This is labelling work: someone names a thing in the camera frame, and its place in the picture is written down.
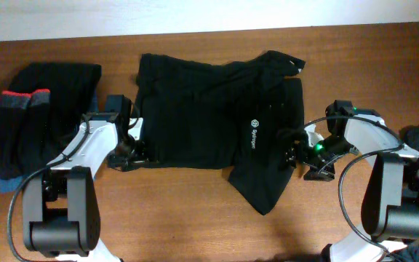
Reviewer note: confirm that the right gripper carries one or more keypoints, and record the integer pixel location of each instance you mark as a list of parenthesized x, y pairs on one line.
[(302, 148)]

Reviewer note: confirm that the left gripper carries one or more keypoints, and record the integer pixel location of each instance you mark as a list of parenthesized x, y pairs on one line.
[(137, 153)]

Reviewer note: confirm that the black t-shirt with logo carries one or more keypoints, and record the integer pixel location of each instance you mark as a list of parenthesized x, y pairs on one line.
[(240, 116)]

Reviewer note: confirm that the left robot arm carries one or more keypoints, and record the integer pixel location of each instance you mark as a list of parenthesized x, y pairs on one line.
[(61, 217)]

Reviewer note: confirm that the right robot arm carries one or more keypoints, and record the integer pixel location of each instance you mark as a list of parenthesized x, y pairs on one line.
[(389, 228)]

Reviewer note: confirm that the folded black garment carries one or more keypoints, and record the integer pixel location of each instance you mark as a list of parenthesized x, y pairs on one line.
[(72, 89)]

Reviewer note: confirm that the right dark sock red cuff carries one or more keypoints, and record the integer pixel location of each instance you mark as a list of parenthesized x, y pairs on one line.
[(30, 149)]

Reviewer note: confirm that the middle dark sock red cuff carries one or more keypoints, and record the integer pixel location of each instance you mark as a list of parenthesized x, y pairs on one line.
[(13, 107)]

